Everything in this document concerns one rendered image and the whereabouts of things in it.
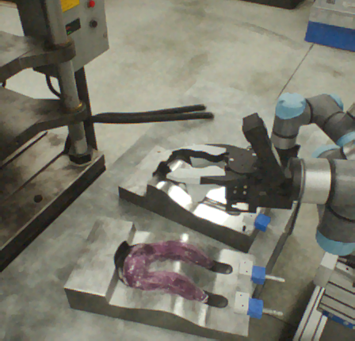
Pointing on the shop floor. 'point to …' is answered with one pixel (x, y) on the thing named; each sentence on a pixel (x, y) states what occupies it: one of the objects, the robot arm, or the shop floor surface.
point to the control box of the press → (91, 10)
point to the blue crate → (330, 36)
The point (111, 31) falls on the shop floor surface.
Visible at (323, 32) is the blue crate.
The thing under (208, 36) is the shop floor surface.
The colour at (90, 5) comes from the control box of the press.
